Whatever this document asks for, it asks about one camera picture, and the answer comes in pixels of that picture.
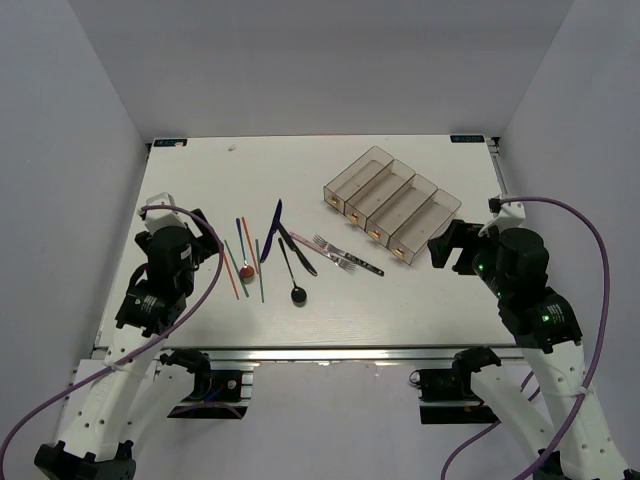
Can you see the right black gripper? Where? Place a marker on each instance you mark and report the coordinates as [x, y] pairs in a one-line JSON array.
[[439, 247]]

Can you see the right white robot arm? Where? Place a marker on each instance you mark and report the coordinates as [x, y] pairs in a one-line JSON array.
[[573, 440]]

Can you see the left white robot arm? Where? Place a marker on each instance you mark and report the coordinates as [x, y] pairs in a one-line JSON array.
[[140, 384]]

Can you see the black table knife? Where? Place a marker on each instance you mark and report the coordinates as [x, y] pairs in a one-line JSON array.
[[294, 248]]

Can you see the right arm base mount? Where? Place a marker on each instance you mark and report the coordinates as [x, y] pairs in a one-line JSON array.
[[442, 400]]

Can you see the black spoon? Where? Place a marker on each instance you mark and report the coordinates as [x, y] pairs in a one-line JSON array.
[[298, 294]]

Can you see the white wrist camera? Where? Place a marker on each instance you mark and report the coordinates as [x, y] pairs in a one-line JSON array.
[[506, 213], [154, 220]]

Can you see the right blue table label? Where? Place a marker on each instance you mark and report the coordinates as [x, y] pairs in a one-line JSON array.
[[456, 138]]

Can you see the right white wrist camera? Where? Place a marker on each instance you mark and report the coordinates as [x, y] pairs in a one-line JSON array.
[[506, 213]]

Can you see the clear four-compartment organizer tray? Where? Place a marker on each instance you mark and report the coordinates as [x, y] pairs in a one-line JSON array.
[[395, 206]]

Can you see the green chopstick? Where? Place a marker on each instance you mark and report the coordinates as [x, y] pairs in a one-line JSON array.
[[236, 269], [259, 271]]

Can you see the left blue table label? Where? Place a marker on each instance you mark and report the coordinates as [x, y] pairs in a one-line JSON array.
[[170, 143]]

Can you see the orange chopstick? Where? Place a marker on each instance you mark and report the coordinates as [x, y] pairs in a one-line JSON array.
[[249, 242], [230, 274]]

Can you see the aluminium right table rail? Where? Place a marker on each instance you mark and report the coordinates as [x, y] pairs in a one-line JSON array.
[[495, 154]]

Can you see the aluminium table rail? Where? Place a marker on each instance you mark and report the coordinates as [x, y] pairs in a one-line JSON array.
[[328, 355], [495, 154]]

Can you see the blue table label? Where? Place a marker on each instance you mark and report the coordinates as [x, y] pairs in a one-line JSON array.
[[456, 138], [170, 143]]

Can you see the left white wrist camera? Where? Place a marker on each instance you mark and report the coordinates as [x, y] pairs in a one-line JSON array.
[[154, 220]]

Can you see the aluminium front table rail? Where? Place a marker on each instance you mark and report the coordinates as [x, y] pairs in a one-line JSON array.
[[328, 355]]

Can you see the colourful rainbow spoon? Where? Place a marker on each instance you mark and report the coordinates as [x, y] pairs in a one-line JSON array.
[[247, 272]]

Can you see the blue plastic knife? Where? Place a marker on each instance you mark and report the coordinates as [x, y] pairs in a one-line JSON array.
[[273, 229]]

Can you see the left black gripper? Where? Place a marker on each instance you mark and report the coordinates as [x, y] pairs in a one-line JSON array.
[[205, 245]]

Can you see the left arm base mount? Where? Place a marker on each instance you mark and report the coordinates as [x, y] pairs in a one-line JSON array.
[[218, 392]]

